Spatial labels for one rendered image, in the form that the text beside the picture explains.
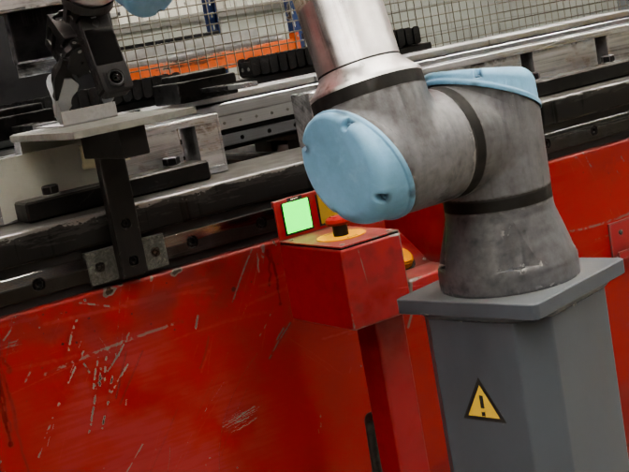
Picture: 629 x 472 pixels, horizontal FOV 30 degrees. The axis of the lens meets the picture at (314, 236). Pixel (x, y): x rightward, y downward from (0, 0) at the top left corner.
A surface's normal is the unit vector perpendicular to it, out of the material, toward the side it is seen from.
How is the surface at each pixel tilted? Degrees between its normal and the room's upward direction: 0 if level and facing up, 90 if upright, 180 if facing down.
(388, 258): 90
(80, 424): 90
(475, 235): 73
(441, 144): 82
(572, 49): 90
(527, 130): 90
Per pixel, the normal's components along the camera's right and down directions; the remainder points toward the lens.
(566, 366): 0.72, 0.00
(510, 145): 0.59, 0.24
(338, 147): -0.74, 0.37
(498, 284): -0.26, 0.21
